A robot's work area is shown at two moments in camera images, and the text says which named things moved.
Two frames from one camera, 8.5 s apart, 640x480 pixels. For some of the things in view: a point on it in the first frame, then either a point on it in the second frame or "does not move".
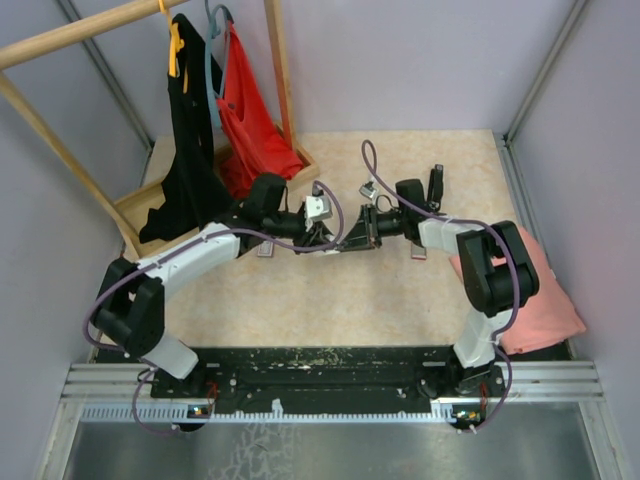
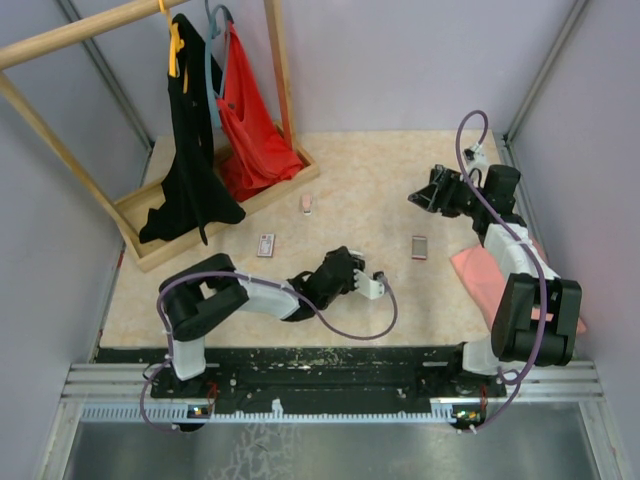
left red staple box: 265,249 does not move
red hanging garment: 252,145 does not move
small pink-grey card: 418,252 does not move
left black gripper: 315,234 → 356,263
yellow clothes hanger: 175,44 does not move
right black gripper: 365,234 → 440,193
